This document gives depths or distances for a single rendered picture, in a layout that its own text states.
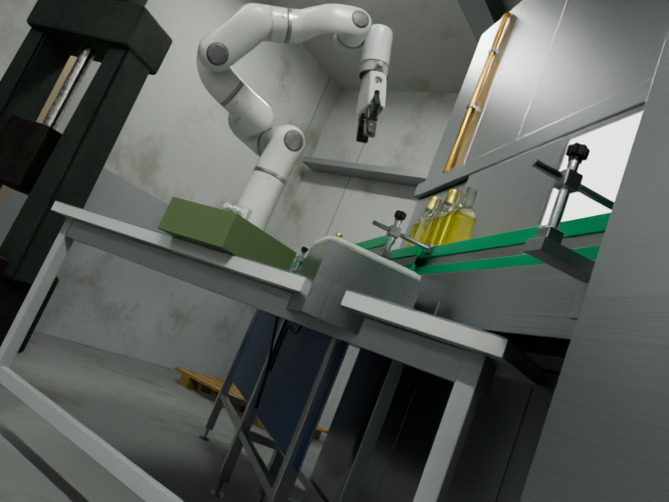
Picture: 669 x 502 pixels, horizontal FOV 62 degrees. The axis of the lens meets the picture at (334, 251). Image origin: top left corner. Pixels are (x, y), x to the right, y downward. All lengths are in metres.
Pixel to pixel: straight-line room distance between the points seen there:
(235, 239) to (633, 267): 0.98
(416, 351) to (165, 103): 4.07
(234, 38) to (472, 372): 0.92
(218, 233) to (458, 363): 0.64
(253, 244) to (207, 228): 0.12
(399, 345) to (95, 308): 3.91
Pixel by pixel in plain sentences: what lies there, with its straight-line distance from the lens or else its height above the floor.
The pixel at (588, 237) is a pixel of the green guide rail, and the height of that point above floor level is 0.93.
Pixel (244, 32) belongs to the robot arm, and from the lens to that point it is 1.42.
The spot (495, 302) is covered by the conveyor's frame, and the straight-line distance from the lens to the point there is 1.04.
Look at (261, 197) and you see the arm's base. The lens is 1.49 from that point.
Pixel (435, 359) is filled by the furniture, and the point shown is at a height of 0.68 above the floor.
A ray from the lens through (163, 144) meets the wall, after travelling 4.92.
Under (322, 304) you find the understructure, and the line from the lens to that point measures 1.13.
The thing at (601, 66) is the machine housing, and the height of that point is 1.54.
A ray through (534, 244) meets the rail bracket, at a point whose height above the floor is 0.85.
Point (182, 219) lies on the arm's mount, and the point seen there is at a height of 0.79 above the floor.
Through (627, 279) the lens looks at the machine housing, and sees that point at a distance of 0.55.
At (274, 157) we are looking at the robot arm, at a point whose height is 1.04.
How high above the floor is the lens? 0.60
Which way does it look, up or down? 10 degrees up
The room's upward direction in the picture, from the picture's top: 22 degrees clockwise
